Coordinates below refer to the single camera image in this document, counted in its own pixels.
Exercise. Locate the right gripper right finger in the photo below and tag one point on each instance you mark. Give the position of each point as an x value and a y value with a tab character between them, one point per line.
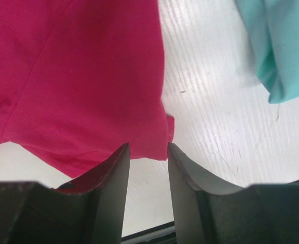
206	208

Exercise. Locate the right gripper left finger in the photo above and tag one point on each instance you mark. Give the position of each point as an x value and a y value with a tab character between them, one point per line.
104	189

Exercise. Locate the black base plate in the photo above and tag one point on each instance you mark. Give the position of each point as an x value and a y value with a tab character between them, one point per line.
162	234

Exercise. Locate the pink t shirt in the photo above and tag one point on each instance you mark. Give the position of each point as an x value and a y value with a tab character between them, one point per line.
80	78

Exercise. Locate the folded teal t shirt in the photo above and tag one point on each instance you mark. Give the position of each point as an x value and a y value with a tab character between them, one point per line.
273	29

